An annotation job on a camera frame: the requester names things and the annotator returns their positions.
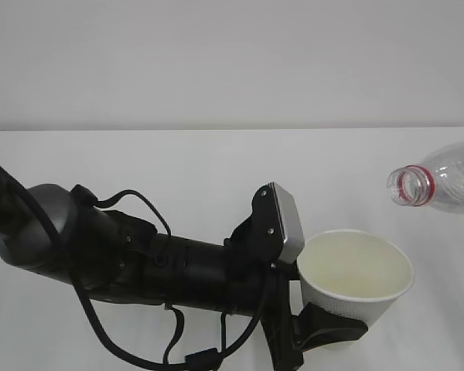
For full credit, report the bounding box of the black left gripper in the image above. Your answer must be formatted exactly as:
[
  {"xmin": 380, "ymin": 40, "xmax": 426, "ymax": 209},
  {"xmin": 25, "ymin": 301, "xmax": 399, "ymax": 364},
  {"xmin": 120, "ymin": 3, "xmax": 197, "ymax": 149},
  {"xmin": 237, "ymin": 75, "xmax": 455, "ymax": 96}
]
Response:
[{"xmin": 223, "ymin": 184, "xmax": 368, "ymax": 370}]

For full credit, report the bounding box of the white paper cup green logo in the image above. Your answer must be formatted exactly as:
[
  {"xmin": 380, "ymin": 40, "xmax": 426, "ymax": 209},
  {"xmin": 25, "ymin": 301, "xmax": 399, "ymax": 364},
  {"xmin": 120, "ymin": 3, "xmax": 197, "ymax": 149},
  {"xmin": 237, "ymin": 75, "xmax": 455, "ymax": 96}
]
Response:
[{"xmin": 296, "ymin": 229, "xmax": 415, "ymax": 327}]

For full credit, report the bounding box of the clear plastic water bottle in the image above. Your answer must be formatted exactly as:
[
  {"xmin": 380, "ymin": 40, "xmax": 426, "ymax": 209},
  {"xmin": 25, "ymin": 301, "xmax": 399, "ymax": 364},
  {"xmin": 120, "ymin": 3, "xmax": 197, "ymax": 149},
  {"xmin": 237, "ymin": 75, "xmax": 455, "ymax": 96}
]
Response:
[{"xmin": 387, "ymin": 142, "xmax": 464, "ymax": 215}]

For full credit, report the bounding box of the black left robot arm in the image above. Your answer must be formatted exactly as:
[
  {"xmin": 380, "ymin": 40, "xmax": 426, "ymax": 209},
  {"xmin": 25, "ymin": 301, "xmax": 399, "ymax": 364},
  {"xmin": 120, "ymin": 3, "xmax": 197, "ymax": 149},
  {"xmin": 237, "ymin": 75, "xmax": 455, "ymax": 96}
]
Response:
[{"xmin": 0, "ymin": 166, "xmax": 368, "ymax": 370}]

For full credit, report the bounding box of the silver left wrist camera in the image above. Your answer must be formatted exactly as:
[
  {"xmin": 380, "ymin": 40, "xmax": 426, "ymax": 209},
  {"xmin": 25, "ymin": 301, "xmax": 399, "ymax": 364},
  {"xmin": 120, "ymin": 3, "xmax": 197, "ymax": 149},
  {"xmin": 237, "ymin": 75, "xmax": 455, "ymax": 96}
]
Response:
[{"xmin": 272, "ymin": 182, "xmax": 305, "ymax": 264}]

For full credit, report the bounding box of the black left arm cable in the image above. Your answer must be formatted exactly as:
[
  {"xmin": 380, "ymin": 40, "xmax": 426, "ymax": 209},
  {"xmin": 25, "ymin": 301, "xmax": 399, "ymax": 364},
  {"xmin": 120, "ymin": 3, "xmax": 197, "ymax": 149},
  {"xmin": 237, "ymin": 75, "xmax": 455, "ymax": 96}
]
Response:
[{"xmin": 7, "ymin": 185, "xmax": 271, "ymax": 368}]

